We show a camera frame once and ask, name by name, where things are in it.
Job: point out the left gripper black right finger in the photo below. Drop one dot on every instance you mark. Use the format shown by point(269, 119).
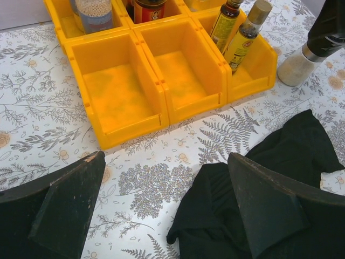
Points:
point(285, 218)

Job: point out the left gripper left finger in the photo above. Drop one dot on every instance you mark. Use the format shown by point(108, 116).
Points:
point(49, 217)

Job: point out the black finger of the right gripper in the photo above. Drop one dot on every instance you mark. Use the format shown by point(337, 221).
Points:
point(327, 33)

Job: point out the grey-lid spice shaker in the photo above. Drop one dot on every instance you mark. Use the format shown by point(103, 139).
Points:
point(296, 68)

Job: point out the small yellow-label sauce bottle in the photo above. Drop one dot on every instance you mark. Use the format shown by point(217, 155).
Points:
point(247, 32)

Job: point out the red-lid sauce jar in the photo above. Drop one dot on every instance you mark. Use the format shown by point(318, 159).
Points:
point(148, 10)

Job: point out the blue-label spice jar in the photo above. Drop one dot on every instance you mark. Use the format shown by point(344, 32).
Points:
point(95, 15)

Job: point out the black cloth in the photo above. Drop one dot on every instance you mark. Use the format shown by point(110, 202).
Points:
point(208, 223)

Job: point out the orange six-compartment bin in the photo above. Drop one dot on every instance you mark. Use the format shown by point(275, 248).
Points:
point(139, 78)

